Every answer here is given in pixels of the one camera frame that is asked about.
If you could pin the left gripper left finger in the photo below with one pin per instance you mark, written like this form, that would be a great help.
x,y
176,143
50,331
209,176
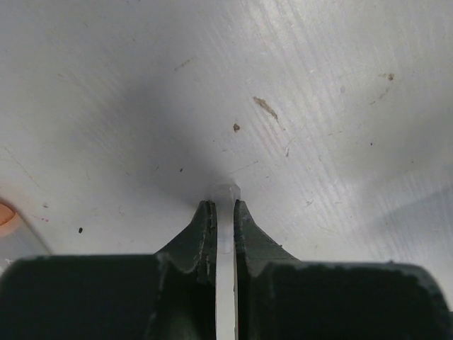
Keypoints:
x,y
166,295

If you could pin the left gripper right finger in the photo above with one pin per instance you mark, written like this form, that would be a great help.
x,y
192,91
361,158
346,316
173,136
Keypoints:
x,y
282,297

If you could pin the clear pen cap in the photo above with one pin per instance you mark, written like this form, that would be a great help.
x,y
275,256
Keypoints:
x,y
224,197

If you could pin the orange tip marker pen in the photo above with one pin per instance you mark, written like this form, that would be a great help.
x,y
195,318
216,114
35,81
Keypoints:
x,y
18,239

